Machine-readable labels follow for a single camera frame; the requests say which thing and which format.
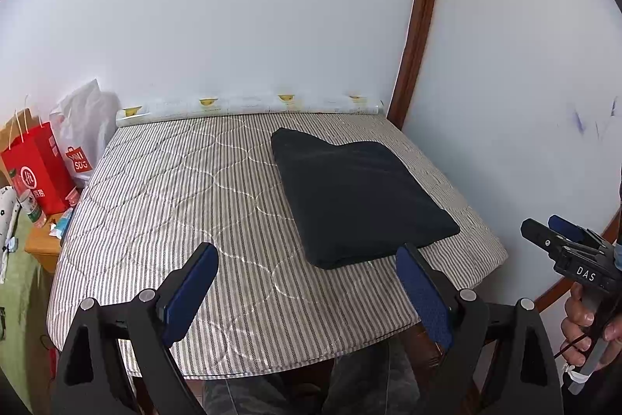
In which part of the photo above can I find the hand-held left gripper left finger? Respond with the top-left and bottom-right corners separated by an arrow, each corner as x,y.
51,242 -> 219,415

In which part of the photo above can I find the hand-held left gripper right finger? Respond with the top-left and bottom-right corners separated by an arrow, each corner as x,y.
396,242 -> 564,415

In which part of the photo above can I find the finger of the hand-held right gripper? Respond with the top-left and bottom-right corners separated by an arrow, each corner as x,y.
548,215 -> 589,243
520,218 -> 567,257

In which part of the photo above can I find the black sweatshirt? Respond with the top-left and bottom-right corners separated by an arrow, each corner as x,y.
271,127 -> 461,270

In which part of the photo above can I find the person's right hand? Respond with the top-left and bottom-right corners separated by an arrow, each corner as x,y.
560,285 -> 622,366

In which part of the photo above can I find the grey striped quilted mattress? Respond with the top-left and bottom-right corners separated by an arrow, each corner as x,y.
46,111 -> 508,379

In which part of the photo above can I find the blue white tube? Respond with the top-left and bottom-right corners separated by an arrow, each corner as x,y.
49,207 -> 73,240

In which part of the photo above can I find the wooden nightstand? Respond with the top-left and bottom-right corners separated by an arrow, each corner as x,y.
24,208 -> 73,274

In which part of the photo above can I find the green bedsheet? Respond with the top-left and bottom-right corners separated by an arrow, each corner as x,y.
0,215 -> 59,396

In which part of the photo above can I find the plastic bottle green label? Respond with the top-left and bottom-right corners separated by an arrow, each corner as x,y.
17,194 -> 48,229

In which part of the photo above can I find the red paper shopping bag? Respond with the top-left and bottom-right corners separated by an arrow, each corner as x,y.
0,109 -> 76,215

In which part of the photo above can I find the white floral pillow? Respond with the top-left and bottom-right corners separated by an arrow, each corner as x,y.
0,186 -> 24,284

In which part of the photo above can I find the white rolled paper yellow print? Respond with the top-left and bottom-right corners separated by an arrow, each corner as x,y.
115,91 -> 384,128

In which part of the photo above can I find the white plastic shopping bag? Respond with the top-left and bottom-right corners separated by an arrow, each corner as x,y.
49,79 -> 121,188

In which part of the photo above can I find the wooden headboard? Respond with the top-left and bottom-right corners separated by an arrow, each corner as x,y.
0,114 -> 42,182

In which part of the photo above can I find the brown wooden door trim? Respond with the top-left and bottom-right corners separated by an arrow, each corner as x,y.
386,0 -> 445,129

